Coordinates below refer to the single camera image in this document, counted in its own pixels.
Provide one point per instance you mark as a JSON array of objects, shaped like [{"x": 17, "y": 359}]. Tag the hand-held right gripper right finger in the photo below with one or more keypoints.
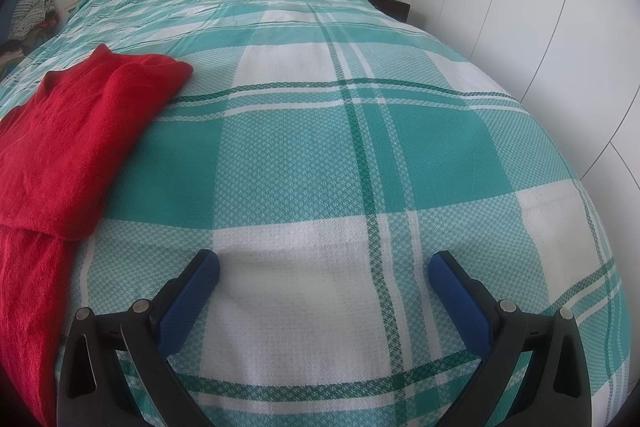
[{"x": 460, "y": 304}]

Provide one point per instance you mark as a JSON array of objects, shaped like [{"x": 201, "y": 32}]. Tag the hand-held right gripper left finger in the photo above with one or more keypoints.
[{"x": 187, "y": 302}]

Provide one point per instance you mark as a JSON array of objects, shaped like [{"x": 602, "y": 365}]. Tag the red sweater with white dog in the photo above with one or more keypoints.
[{"x": 75, "y": 147}]

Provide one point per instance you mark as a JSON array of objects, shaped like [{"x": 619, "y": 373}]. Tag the pile of assorted clothes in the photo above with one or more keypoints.
[{"x": 20, "y": 47}]

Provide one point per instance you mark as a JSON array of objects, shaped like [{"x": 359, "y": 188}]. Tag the teal plaid bed blanket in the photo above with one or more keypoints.
[{"x": 350, "y": 147}]

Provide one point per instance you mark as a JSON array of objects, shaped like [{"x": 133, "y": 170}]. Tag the white wardrobe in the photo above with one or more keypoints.
[{"x": 525, "y": 7}]

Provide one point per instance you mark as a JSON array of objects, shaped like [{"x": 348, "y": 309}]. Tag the dark wooden nightstand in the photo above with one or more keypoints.
[{"x": 392, "y": 7}]

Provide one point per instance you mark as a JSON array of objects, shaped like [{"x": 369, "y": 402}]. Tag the grey patterned cloth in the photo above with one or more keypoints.
[{"x": 32, "y": 14}]

